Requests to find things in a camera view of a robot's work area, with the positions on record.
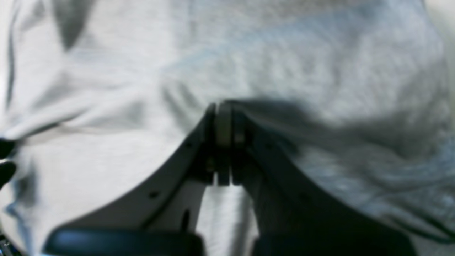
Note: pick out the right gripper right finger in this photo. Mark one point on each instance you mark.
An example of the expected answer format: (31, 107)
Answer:
(296, 217)

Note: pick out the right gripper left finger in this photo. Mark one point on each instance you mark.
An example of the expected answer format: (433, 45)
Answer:
(159, 216)

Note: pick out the grey t-shirt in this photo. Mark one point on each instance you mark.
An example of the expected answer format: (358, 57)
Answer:
(100, 93)

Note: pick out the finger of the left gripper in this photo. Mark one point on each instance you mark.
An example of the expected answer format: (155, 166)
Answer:
(7, 171)
(7, 147)

